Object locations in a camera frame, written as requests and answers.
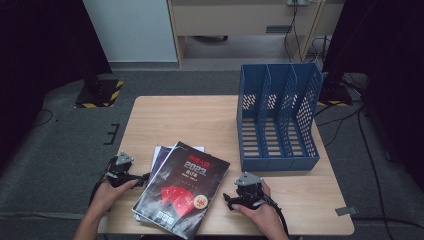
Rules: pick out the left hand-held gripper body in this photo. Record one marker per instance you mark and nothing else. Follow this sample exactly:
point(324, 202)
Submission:
point(120, 170)

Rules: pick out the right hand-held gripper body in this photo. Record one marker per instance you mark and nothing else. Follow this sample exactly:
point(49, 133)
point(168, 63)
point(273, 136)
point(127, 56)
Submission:
point(250, 195)

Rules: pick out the white magazine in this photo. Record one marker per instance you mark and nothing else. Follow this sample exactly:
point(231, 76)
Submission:
point(155, 160)

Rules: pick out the blue file rack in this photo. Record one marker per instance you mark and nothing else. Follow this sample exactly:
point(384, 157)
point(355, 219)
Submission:
point(280, 163)

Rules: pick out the black and red magazine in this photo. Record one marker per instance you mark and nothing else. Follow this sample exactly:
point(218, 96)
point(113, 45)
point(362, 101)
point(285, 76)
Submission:
point(186, 186)

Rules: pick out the person's right hand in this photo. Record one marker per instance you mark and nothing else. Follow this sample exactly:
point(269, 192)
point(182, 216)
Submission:
point(263, 218)

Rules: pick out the person's left hand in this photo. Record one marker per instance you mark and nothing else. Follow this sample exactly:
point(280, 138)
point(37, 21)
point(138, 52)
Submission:
point(105, 196)

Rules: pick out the black floor tape mark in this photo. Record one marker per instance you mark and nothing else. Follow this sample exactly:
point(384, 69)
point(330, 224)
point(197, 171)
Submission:
point(113, 133)

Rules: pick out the yellow striped black stand base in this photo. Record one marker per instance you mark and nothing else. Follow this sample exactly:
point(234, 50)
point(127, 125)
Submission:
point(335, 96)
point(100, 96)

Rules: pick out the grey tape piece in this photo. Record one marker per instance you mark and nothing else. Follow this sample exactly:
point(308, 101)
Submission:
point(346, 211)

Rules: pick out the white cabinet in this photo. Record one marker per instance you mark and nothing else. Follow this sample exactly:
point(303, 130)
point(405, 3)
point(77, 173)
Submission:
point(130, 30)

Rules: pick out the black curtain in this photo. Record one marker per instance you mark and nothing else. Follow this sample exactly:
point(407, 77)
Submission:
point(40, 50)
point(383, 50)

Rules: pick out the beige wooden desk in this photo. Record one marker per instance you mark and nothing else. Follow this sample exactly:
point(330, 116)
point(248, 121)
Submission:
point(233, 16)

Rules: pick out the white power strip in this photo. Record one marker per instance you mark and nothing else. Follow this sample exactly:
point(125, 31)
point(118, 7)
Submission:
point(298, 2)

